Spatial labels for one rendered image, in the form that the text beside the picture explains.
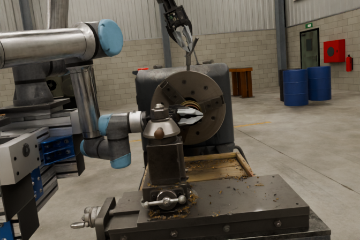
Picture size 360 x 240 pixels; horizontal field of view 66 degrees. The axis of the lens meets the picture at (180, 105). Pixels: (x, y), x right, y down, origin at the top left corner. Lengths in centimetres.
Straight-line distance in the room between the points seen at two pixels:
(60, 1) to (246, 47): 1109
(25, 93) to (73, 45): 45
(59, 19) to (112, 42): 46
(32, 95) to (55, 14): 35
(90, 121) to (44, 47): 36
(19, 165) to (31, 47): 29
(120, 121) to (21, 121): 46
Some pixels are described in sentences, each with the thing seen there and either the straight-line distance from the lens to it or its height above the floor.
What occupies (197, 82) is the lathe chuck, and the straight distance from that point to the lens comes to 116.
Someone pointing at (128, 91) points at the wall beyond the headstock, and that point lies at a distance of 1109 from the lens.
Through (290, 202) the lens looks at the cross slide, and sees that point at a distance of 63.
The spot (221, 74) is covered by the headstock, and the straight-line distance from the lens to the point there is 133.
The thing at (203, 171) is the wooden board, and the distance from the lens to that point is 102.
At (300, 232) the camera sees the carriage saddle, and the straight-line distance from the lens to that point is 63.
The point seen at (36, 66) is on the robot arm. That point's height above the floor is 131.
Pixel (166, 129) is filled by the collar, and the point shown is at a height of 114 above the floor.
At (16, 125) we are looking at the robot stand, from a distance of 129.
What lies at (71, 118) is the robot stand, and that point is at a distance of 120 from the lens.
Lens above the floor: 126
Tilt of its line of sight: 8 degrees down
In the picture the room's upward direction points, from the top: 5 degrees counter-clockwise
